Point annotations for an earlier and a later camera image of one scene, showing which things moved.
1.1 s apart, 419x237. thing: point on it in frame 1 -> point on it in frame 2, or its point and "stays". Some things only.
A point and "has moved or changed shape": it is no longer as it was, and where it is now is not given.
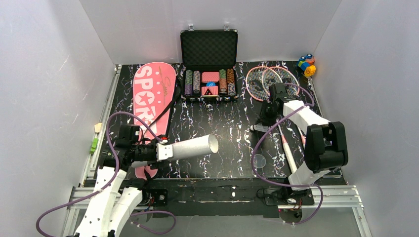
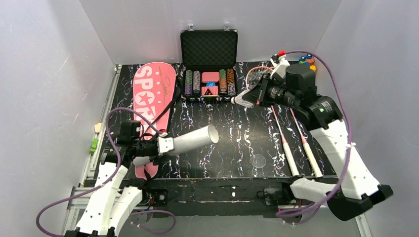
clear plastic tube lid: x=259 y=161 stays
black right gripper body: x=268 y=111 -> x=262 y=92
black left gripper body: x=151 y=154 stays
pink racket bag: x=154 y=84 stays
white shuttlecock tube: x=205 y=144 has moved or changed shape
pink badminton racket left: x=257 y=82 stays
